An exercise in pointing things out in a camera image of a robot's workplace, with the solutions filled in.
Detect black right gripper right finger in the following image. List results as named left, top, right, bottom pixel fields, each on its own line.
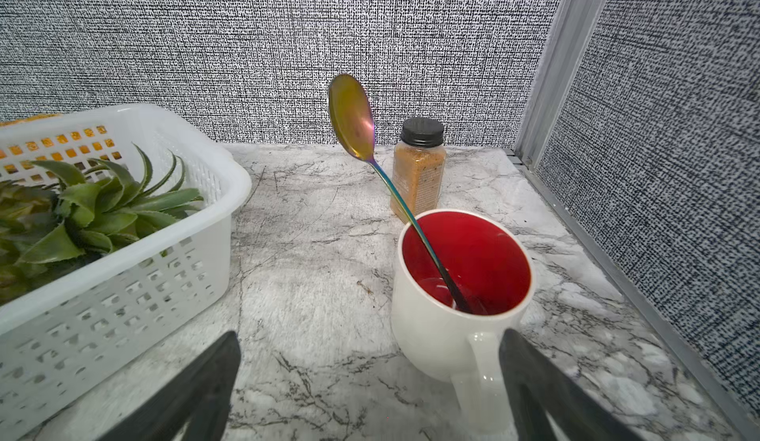
left=499, top=329, right=640, bottom=440

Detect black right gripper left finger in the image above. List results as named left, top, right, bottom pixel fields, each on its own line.
left=101, top=331, right=241, bottom=440

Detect pineapple with green crown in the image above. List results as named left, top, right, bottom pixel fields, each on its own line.
left=1, top=153, right=203, bottom=304

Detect white mug red inside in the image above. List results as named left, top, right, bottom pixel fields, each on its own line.
left=391, top=209, right=536, bottom=433

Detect white perforated plastic basket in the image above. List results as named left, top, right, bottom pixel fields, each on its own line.
left=1, top=104, right=251, bottom=440

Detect spice jar black lid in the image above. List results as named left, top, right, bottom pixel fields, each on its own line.
left=392, top=118, right=447, bottom=217

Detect iridescent metal spoon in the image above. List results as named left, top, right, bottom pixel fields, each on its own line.
left=328, top=74, right=473, bottom=314

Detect bowl with orange food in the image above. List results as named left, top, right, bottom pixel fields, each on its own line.
left=0, top=114, right=60, bottom=127

